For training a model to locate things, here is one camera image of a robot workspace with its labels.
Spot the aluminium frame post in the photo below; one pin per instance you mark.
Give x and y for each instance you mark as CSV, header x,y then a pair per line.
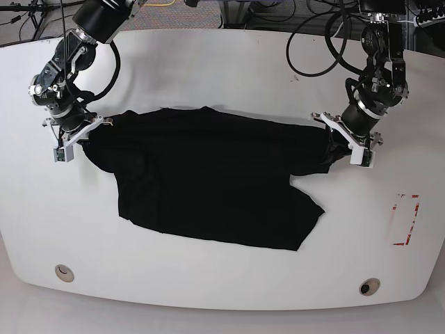
x,y
234,14

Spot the white power strip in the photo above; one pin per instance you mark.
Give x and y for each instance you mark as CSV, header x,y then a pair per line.
x,y
428,18

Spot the left table cable grommet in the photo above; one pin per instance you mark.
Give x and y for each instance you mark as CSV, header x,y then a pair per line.
x,y
64,273

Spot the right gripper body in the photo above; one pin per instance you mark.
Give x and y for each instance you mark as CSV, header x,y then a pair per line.
x,y
73,124

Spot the black T-shirt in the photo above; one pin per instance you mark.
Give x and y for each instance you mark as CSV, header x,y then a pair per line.
x,y
215,176

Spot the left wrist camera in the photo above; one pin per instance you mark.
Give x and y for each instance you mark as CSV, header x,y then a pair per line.
x,y
362,157

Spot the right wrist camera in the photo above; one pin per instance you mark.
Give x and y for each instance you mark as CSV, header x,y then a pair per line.
x,y
63,154

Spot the right table cable grommet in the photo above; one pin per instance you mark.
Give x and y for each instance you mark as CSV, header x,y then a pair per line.
x,y
369,287

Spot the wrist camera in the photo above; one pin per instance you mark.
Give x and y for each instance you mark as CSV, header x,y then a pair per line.
x,y
63,154
362,157

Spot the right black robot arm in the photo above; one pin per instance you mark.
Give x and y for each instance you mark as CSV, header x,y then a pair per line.
x,y
97,22

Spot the black tripod stand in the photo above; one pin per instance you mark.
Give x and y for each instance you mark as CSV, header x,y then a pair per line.
x,y
35,12

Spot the red tape rectangle marking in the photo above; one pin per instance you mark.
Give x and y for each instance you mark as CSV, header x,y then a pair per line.
x,y
403,218

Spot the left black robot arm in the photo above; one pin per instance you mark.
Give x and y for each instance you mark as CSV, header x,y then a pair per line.
x,y
382,84

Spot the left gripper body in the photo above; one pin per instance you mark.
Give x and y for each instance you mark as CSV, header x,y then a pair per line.
x,y
358,120

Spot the table cable grommet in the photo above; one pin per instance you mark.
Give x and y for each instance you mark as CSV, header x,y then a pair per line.
x,y
369,287
64,273

